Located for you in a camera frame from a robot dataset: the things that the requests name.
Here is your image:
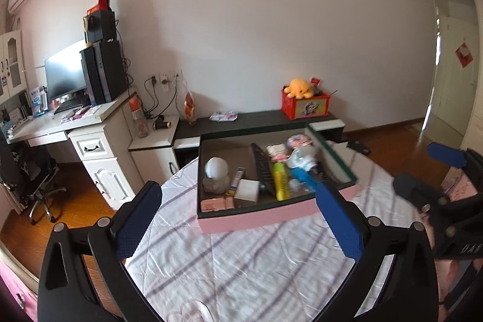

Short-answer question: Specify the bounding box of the black computer tower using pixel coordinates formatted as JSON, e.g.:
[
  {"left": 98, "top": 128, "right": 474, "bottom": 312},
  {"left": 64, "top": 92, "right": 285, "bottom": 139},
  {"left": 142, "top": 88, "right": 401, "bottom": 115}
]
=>
[{"left": 79, "top": 40, "right": 129, "bottom": 105}]

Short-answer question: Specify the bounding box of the black computer monitor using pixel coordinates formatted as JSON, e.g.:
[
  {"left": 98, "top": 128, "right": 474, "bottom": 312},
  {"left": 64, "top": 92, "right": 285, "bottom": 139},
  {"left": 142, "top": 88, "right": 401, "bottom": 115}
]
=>
[{"left": 44, "top": 40, "right": 86, "bottom": 100}]

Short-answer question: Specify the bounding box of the black keyboard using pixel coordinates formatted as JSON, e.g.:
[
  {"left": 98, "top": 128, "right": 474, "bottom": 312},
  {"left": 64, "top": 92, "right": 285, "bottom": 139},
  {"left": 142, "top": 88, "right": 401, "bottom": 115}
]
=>
[{"left": 54, "top": 96, "right": 90, "bottom": 114}]

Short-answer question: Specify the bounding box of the white door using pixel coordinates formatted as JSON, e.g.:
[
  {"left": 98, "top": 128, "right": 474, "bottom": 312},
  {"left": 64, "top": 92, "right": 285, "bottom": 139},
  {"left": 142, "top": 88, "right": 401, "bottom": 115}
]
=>
[{"left": 422, "top": 2, "right": 480, "bottom": 148}]

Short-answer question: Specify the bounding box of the white desk with drawers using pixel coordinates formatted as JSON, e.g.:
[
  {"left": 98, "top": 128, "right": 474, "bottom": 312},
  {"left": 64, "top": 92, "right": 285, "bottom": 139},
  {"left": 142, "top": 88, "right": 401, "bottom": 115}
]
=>
[{"left": 7, "top": 88, "right": 142, "bottom": 210}]

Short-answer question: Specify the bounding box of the red toy box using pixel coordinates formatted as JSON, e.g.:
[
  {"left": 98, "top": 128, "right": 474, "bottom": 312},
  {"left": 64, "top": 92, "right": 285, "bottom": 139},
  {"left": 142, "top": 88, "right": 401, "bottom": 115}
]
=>
[{"left": 281, "top": 91, "right": 331, "bottom": 120}]

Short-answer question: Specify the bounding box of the yellow tube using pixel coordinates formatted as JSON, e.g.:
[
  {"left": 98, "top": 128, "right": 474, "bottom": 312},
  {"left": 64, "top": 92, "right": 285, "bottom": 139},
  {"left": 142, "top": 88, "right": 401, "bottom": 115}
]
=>
[{"left": 273, "top": 162, "right": 291, "bottom": 201}]

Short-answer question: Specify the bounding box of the white bedside cabinet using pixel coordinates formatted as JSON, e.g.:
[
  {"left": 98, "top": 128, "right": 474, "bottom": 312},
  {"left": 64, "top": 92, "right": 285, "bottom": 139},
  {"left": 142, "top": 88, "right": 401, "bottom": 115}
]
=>
[{"left": 129, "top": 116, "right": 179, "bottom": 185}]

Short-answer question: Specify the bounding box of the blue tube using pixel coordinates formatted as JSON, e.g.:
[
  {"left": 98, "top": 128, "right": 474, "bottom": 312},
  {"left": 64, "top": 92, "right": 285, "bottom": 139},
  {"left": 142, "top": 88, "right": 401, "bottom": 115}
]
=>
[{"left": 291, "top": 167, "right": 319, "bottom": 192}]

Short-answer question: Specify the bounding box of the orange-lid glass bottle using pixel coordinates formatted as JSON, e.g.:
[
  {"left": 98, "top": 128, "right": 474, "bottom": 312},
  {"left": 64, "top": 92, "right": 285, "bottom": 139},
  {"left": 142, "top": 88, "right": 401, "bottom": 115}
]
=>
[{"left": 129, "top": 96, "right": 149, "bottom": 138}]

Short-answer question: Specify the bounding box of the person's right hand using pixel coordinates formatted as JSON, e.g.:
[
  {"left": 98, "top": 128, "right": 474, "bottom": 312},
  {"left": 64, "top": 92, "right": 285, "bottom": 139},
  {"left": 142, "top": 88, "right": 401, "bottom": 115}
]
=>
[{"left": 448, "top": 258, "right": 483, "bottom": 289}]

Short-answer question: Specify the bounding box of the white round robot figure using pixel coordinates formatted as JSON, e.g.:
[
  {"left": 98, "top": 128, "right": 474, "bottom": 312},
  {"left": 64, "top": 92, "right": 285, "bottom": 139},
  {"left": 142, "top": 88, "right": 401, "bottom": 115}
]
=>
[{"left": 202, "top": 157, "right": 230, "bottom": 194}]

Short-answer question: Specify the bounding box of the black cylinder speaker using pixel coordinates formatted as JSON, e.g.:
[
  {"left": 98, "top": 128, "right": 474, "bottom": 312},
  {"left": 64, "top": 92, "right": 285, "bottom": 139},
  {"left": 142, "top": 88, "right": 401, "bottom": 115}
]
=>
[{"left": 153, "top": 119, "right": 172, "bottom": 130}]

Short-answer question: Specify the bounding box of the pink rose-gold small box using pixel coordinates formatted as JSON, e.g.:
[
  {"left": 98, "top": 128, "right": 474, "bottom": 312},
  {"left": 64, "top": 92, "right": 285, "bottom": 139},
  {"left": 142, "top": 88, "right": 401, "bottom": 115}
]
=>
[{"left": 200, "top": 197, "right": 235, "bottom": 212}]

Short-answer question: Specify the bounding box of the white wall socket strip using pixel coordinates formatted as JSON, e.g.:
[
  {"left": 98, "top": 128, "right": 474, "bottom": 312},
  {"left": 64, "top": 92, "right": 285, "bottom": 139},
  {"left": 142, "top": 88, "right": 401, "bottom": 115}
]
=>
[{"left": 147, "top": 70, "right": 183, "bottom": 92}]

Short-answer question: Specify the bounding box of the yellow octopus plush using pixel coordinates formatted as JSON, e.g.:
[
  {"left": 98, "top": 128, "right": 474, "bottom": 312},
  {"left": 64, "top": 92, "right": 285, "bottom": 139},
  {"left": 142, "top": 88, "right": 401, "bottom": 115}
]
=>
[{"left": 283, "top": 78, "right": 314, "bottom": 100}]

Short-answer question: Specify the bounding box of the black low tv bench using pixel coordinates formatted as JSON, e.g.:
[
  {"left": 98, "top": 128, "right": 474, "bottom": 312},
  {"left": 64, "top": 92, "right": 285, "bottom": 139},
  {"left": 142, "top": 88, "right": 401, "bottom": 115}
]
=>
[{"left": 173, "top": 110, "right": 345, "bottom": 167}]

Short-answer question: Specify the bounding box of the pink green storage box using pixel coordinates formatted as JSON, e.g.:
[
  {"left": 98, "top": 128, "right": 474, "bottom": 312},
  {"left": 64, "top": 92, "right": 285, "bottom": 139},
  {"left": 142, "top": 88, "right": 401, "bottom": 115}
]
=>
[{"left": 197, "top": 123, "right": 358, "bottom": 234}]

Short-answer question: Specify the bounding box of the pink brick block model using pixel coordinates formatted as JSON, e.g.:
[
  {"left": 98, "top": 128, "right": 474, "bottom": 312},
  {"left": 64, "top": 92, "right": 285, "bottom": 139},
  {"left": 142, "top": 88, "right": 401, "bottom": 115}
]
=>
[{"left": 286, "top": 134, "right": 313, "bottom": 150}]

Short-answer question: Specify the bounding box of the clear small bottle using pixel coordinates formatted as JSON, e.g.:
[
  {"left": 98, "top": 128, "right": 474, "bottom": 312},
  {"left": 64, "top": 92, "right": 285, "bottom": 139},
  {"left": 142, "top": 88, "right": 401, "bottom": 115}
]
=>
[{"left": 288, "top": 179, "right": 307, "bottom": 198}]

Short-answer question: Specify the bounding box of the pink white block toy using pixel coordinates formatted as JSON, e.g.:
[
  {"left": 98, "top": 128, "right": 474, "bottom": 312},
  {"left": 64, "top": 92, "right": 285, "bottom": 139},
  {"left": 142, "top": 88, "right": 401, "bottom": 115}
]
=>
[{"left": 266, "top": 144, "right": 290, "bottom": 163}]

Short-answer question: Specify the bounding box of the black tv remote control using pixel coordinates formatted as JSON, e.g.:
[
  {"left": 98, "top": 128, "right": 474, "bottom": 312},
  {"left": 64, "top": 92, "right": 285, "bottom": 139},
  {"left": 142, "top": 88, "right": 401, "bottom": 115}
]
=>
[{"left": 251, "top": 143, "right": 276, "bottom": 195}]

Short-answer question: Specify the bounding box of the crumpled printed packet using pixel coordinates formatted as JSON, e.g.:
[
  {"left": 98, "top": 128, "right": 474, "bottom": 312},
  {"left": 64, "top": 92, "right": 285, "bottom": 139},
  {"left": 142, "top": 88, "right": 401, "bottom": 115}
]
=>
[{"left": 210, "top": 111, "right": 238, "bottom": 123}]

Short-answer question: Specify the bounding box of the red door decoration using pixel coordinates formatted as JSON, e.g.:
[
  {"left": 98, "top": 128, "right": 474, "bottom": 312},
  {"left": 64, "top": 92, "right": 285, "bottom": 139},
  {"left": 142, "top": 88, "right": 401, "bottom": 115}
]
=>
[{"left": 455, "top": 43, "right": 474, "bottom": 68}]

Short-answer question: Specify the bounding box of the black speaker box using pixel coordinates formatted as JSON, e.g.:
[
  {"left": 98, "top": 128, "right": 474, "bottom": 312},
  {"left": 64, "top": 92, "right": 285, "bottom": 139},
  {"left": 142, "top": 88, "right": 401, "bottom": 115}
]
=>
[{"left": 83, "top": 10, "right": 117, "bottom": 43}]

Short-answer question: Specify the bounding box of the white glass-door cabinet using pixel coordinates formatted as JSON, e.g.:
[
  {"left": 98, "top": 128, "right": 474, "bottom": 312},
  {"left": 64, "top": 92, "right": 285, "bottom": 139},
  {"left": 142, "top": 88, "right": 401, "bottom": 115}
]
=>
[{"left": 0, "top": 30, "right": 27, "bottom": 104}]

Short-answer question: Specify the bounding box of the orange snack bag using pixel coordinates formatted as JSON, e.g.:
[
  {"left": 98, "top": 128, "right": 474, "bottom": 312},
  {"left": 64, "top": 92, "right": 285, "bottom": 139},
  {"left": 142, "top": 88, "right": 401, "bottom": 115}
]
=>
[{"left": 184, "top": 91, "right": 197, "bottom": 126}]

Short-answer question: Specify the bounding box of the white striped tablecloth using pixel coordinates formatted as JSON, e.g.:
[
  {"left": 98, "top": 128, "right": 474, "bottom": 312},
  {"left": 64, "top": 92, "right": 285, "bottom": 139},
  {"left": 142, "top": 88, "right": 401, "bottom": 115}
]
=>
[{"left": 123, "top": 140, "right": 435, "bottom": 322}]

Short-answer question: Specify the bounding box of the black office chair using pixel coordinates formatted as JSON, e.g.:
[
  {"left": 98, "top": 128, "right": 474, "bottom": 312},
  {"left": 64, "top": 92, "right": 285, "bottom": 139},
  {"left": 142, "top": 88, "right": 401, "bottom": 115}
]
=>
[{"left": 1, "top": 133, "right": 67, "bottom": 225}]

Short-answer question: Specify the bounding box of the blue card box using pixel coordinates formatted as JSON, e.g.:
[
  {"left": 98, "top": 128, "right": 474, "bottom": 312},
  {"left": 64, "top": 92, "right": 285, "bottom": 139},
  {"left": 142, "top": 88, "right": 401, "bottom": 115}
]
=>
[{"left": 226, "top": 167, "right": 246, "bottom": 197}]

